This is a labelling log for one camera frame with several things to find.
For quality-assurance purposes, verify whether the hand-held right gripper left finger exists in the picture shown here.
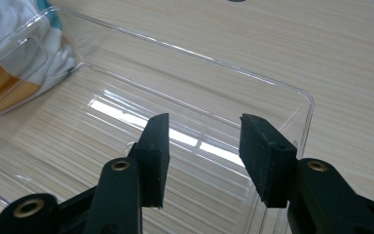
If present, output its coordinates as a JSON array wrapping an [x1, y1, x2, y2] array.
[[128, 112, 170, 210]]

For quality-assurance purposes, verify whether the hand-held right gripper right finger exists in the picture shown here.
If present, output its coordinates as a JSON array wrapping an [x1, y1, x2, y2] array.
[[239, 113, 298, 209]]

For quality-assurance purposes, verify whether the clear plastic tray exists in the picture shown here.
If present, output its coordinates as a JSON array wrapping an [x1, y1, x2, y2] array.
[[0, 5, 316, 234]]

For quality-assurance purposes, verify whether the white cloth tote bag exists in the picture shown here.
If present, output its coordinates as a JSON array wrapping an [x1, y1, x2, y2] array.
[[0, 0, 79, 121]]

